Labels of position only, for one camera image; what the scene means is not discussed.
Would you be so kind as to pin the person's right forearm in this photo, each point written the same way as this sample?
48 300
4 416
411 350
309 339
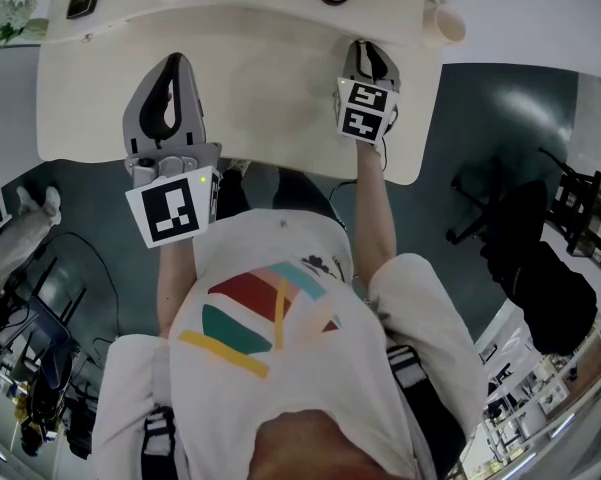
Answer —
375 218

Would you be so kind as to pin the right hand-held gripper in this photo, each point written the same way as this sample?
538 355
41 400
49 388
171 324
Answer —
362 123

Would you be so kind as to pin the person's dark trousers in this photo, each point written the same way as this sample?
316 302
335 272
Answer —
295 193

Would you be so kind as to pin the white flower bouquet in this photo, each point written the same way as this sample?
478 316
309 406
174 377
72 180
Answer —
10 23

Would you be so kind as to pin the person's white printed shirt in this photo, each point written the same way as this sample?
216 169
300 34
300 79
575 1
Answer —
330 368

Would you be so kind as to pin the white mug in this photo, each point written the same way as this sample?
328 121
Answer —
447 25

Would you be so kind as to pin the black table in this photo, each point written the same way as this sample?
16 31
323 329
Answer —
580 203

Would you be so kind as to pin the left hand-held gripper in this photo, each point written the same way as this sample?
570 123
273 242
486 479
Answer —
170 213

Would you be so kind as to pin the person's left forearm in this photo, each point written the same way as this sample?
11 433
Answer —
172 288

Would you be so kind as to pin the person's grey shoe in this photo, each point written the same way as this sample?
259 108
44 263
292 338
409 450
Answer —
239 166

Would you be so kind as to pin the person's face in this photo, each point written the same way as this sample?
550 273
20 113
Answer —
310 448

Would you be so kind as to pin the cream dressing table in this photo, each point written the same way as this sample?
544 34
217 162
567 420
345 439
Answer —
260 98

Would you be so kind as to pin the black metal frame chair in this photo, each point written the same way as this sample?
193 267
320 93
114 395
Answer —
50 328

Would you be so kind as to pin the small black box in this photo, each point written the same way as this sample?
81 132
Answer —
82 2

